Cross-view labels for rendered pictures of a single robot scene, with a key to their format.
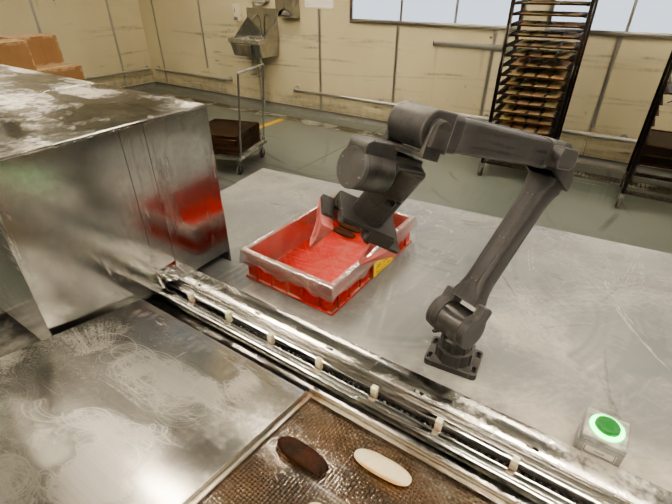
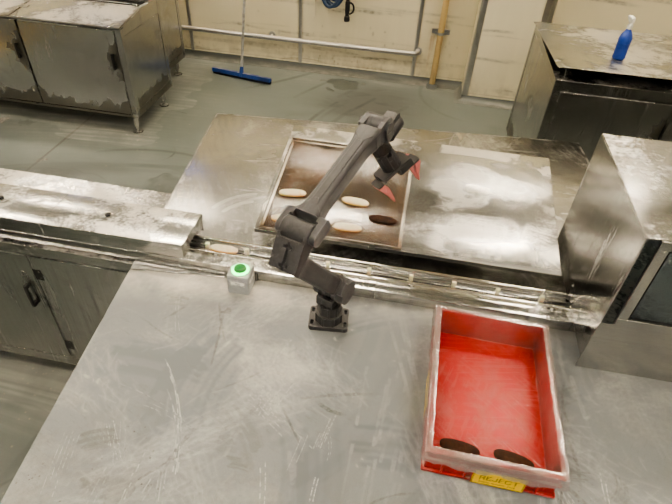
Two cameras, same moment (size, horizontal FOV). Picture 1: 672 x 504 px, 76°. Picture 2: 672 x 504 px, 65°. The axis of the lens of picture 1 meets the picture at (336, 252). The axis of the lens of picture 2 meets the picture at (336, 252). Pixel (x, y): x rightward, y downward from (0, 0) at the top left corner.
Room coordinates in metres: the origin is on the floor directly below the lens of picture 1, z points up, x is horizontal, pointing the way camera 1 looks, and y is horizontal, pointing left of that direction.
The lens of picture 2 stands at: (1.69, -0.74, 2.04)
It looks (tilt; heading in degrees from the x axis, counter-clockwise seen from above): 41 degrees down; 154
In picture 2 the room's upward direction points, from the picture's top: 4 degrees clockwise
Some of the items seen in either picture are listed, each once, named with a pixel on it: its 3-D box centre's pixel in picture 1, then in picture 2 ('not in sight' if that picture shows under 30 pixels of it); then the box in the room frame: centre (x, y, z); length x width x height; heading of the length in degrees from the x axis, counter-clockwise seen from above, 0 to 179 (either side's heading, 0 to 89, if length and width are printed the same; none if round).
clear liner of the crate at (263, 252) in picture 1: (334, 245); (489, 391); (1.14, 0.01, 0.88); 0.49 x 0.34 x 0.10; 145
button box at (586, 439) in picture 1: (596, 447); (241, 281); (0.47, -0.48, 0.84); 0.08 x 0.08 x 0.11; 56
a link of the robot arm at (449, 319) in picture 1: (456, 326); (332, 288); (0.69, -0.26, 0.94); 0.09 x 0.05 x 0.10; 126
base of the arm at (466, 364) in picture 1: (455, 347); (329, 311); (0.71, -0.27, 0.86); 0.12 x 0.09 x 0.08; 62
